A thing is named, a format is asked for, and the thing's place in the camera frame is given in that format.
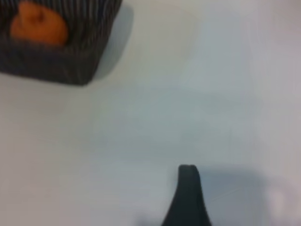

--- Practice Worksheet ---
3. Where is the dark brown woven basket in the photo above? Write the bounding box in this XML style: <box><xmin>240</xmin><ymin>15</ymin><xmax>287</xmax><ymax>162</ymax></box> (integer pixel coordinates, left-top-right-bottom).
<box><xmin>0</xmin><ymin>0</ymin><xmax>124</xmax><ymax>86</ymax></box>

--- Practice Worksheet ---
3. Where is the orange fruit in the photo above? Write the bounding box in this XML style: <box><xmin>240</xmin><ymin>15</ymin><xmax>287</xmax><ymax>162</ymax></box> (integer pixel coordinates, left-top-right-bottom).
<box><xmin>10</xmin><ymin>1</ymin><xmax>69</xmax><ymax>47</ymax></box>

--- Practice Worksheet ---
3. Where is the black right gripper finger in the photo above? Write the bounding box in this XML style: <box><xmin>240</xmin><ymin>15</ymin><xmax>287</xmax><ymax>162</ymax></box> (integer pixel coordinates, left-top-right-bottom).
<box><xmin>161</xmin><ymin>164</ymin><xmax>214</xmax><ymax>226</ymax></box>

